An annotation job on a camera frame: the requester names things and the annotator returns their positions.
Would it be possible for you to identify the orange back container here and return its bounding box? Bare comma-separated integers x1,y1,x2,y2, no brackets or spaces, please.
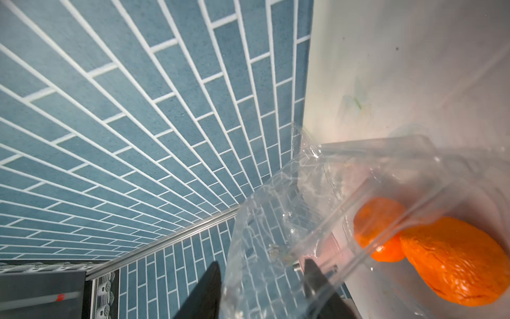
400,217,509,307
353,198,406,263

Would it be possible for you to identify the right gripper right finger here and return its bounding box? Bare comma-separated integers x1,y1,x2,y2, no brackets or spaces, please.
304,259,356,319

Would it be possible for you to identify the clear clamshell container back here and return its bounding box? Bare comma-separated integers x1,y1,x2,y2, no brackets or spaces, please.
220,126,509,318

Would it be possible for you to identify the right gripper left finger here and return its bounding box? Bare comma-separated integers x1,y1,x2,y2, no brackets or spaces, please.
174,261,222,319

